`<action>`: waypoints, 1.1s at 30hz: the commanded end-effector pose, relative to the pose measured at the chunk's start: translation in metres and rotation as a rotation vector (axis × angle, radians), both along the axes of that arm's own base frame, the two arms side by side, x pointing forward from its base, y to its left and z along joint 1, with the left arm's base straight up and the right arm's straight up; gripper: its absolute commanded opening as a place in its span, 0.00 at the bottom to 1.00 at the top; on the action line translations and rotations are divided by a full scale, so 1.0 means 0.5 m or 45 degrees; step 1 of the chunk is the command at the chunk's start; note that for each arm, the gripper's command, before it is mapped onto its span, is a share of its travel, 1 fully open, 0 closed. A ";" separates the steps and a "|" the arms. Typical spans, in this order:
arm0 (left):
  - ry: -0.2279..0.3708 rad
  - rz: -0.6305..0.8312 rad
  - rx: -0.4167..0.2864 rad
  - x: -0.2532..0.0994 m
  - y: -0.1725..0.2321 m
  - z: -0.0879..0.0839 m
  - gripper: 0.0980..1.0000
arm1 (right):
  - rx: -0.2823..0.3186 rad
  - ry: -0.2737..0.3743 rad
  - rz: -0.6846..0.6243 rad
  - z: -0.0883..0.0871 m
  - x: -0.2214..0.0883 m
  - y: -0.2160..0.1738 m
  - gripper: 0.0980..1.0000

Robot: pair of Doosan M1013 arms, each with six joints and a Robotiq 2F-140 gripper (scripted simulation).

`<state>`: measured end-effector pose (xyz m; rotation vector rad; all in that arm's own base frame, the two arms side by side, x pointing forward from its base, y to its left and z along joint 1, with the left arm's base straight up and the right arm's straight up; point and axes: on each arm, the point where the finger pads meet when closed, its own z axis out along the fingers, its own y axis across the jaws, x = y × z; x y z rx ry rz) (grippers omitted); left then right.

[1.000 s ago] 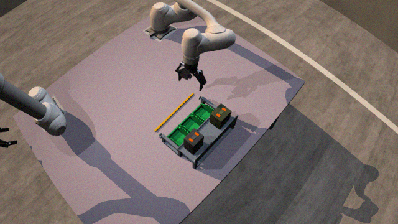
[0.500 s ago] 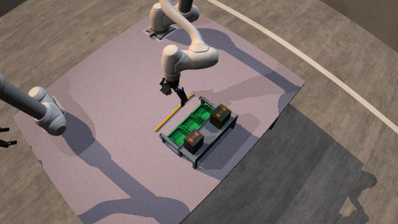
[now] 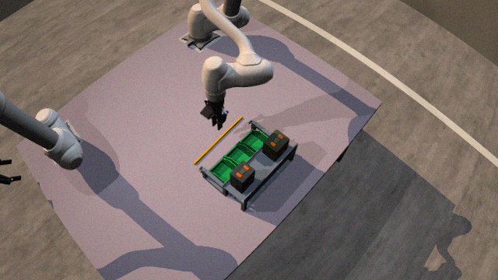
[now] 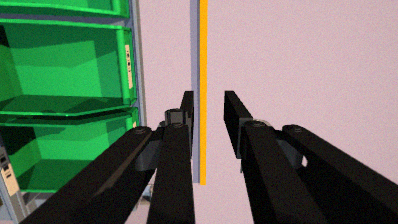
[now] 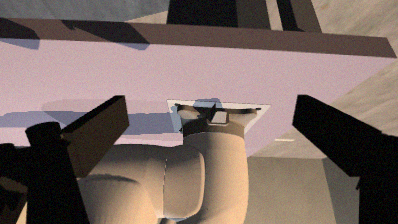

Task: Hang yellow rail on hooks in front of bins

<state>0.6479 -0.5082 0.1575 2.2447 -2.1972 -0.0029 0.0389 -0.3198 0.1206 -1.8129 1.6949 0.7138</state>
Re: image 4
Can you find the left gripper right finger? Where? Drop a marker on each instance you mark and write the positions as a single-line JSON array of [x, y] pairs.
[[346, 191]]

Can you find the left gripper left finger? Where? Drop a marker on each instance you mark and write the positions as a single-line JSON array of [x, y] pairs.
[[107, 190]]

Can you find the yellow bar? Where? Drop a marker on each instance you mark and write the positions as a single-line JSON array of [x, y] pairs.
[[203, 89]]

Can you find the green open bin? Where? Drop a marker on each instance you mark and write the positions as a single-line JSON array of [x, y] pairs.
[[103, 8], [46, 151], [48, 69]]

